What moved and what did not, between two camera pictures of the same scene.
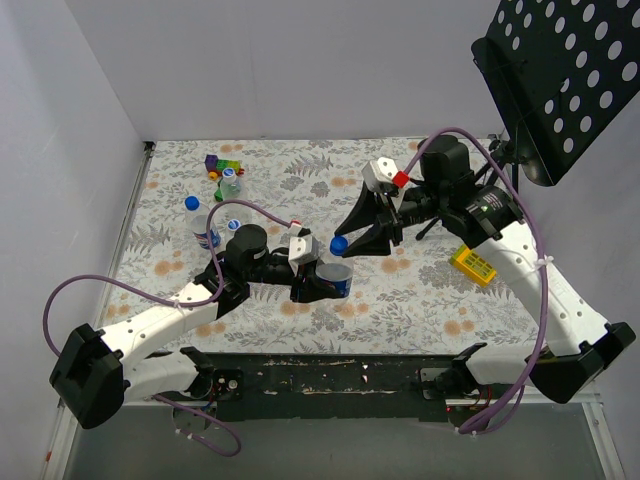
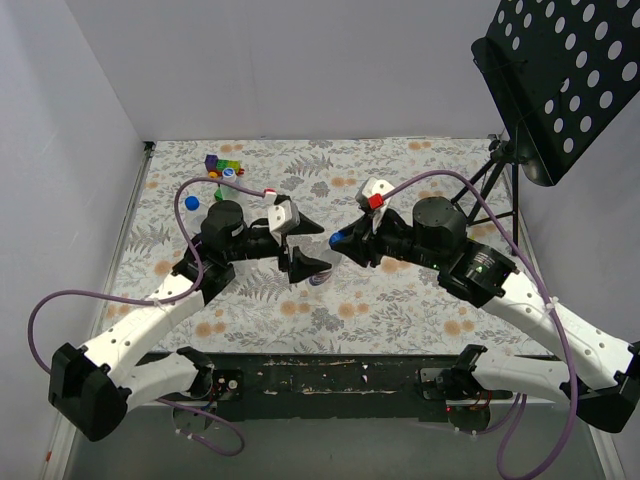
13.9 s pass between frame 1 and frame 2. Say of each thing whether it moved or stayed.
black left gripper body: moved
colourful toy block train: stayed
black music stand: stayed
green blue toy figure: stayed
